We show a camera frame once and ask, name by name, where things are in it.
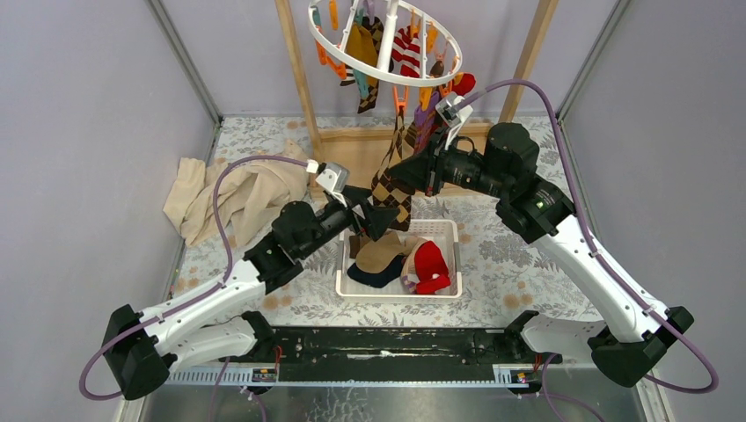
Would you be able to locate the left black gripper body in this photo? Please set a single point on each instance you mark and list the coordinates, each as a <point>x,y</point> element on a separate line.
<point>332,220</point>

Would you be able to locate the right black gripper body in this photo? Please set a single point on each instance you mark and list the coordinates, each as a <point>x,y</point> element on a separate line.
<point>464,169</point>

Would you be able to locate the tan ribbed sock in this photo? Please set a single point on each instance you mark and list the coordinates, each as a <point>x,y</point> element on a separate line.
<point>372,256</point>

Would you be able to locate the navy sock beige red cuff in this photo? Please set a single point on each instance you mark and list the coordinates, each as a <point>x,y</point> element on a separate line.
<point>376,280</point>

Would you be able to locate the purple orange striped sock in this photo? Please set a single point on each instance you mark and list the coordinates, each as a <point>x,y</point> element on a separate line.
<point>419,131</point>

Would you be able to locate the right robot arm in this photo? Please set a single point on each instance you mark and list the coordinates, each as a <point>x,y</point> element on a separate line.
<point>635,329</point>

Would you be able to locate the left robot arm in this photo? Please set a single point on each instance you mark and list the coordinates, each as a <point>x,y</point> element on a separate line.
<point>143,348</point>

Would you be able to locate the white round clip hanger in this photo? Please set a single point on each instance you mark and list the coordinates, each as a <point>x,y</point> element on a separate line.
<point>330,24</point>

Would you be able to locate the wooden hanging rack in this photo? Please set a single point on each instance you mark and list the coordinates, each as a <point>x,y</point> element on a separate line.
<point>355,146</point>

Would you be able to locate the white plastic basket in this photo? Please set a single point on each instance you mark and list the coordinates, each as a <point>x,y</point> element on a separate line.
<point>442,232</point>

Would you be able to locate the beige crumpled cloth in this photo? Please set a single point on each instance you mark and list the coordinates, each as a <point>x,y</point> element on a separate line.
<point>251,196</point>

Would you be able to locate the floral table mat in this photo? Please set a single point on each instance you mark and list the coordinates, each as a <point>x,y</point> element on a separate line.
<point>501,275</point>

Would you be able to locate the mustard yellow sock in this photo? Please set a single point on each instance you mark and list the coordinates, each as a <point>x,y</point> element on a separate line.
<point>354,48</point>

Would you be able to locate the brown yellow argyle sock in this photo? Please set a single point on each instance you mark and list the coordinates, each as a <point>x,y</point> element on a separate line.
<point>371,47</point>

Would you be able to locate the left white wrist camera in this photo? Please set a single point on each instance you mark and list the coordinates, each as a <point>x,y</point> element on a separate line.
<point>331,177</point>

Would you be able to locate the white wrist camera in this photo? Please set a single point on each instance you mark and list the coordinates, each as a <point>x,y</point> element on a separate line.
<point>455,113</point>
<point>331,177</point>

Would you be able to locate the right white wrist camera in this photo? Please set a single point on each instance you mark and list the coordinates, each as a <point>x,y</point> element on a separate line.
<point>455,113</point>

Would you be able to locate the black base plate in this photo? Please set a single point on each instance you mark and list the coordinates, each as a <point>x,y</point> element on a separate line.
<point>340,354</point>

